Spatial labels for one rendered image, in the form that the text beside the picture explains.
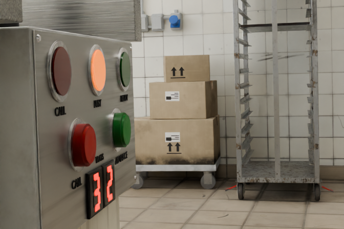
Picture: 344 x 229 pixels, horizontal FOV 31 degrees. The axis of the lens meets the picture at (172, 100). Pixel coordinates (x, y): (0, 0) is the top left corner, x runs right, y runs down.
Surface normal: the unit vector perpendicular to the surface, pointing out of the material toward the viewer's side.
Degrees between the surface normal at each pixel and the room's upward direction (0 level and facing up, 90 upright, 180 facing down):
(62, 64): 90
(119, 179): 90
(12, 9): 90
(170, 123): 85
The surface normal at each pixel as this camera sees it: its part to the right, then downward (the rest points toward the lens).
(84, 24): -0.18, 0.06
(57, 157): 0.98, -0.02
